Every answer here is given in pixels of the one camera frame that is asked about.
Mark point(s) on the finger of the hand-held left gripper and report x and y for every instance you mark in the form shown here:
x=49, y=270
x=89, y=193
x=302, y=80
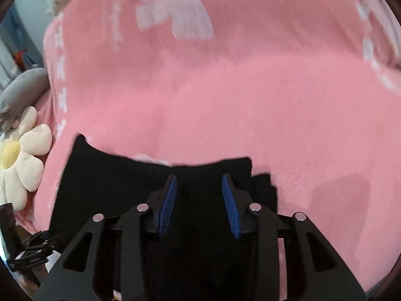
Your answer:
x=40, y=247

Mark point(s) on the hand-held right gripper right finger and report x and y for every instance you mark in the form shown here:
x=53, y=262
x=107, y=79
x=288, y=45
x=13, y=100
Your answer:
x=231, y=207

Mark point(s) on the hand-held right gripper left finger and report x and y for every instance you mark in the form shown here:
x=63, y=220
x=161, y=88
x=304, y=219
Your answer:
x=167, y=207

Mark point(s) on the black pants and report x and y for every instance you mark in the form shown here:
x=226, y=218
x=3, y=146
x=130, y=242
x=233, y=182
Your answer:
x=109, y=178

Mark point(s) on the cream flower plush cushion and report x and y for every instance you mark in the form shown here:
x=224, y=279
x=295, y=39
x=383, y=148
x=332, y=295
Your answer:
x=22, y=169

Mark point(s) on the pink bow-print blanket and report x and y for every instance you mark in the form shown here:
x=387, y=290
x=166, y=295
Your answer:
x=219, y=100

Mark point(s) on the grey plush toy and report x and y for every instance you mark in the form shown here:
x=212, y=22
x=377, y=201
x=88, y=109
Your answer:
x=23, y=92

